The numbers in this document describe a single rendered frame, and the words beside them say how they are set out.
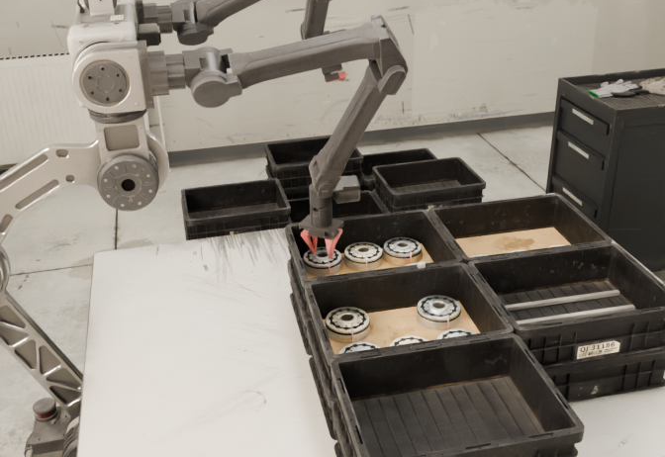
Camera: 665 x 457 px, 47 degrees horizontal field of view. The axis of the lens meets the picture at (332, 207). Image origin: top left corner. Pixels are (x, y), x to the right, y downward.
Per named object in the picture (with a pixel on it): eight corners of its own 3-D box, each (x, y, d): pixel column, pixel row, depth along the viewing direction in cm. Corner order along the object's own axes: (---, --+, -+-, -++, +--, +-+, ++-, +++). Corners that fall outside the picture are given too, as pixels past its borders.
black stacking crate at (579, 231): (462, 302, 190) (465, 262, 185) (426, 245, 216) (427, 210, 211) (608, 282, 197) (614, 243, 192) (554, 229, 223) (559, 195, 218)
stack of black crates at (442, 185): (391, 293, 317) (392, 195, 297) (371, 258, 343) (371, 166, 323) (480, 279, 325) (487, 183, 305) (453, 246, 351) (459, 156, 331)
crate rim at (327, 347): (329, 369, 152) (329, 359, 151) (303, 291, 179) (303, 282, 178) (516, 341, 159) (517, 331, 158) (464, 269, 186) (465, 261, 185)
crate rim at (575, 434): (365, 481, 126) (365, 470, 125) (329, 369, 152) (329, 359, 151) (587, 441, 133) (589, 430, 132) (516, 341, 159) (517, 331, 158)
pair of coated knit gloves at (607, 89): (599, 100, 311) (600, 93, 309) (576, 87, 327) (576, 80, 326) (653, 95, 316) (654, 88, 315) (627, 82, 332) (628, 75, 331)
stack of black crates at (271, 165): (279, 259, 344) (274, 168, 324) (268, 229, 370) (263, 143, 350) (364, 247, 352) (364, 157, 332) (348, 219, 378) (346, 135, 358)
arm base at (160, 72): (145, 97, 156) (138, 40, 151) (185, 93, 158) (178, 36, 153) (146, 110, 149) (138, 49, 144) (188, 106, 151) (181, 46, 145)
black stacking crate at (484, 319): (331, 406, 157) (330, 361, 152) (306, 324, 183) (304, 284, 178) (511, 377, 164) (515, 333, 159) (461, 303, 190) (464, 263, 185)
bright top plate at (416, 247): (392, 259, 201) (392, 257, 200) (378, 242, 209) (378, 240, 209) (427, 252, 203) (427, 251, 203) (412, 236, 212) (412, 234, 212)
